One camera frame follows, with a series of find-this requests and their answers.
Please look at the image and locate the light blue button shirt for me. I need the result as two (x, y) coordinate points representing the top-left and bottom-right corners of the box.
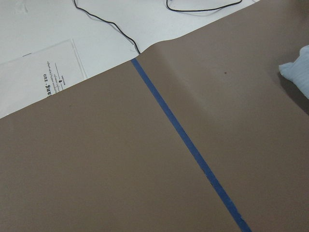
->
(279, 45), (309, 99)

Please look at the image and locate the clear plastic bag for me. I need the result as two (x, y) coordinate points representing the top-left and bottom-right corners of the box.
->
(0, 40), (87, 117)

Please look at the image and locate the black pendant cable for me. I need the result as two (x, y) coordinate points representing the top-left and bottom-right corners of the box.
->
(73, 0), (140, 55)

